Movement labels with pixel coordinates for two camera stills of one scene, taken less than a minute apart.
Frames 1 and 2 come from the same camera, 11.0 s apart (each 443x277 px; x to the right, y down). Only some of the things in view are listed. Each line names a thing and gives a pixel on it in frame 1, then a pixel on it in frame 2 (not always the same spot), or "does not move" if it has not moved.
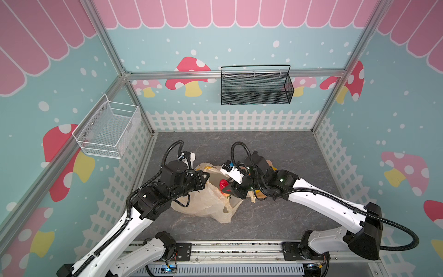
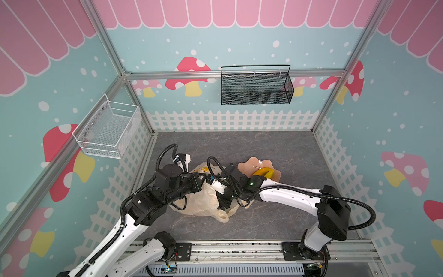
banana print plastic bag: (210, 201) does not move
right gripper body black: (237, 188) to (225, 199)
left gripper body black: (193, 183) does not move
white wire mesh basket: (108, 129) does not move
